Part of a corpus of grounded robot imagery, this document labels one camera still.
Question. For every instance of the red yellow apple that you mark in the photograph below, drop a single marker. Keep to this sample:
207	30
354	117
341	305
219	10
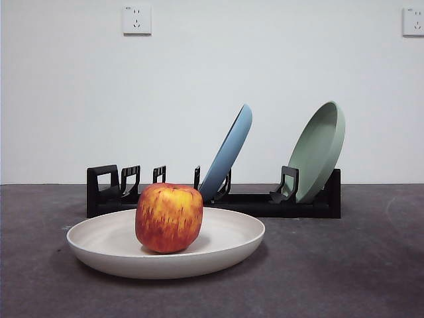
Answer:
169	218

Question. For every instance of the cream round plate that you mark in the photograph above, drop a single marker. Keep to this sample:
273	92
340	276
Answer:
232	238

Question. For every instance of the blue round plate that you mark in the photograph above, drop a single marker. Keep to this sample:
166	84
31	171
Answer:
228	152

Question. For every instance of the black plate rack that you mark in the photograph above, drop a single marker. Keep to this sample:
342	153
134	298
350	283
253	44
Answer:
265	208

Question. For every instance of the green round plate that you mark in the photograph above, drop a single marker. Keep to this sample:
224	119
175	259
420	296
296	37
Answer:
314	149

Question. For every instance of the white wall socket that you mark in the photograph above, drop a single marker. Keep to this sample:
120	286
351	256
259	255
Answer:
137	20
414	21

